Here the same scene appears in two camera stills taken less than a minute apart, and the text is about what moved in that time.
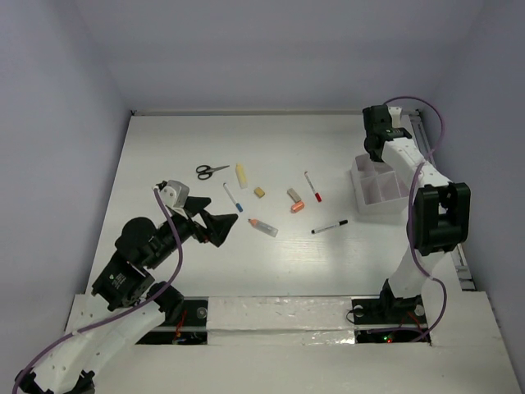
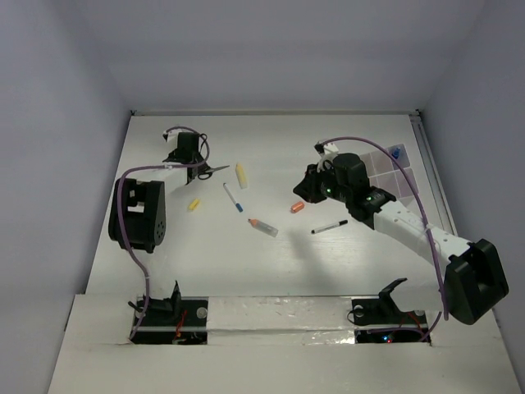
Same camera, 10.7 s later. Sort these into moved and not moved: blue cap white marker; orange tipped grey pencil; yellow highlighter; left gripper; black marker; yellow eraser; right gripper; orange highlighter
Moved: left gripper; yellow eraser; right gripper
Not moved: orange tipped grey pencil; yellow highlighter; blue cap white marker; black marker; orange highlighter
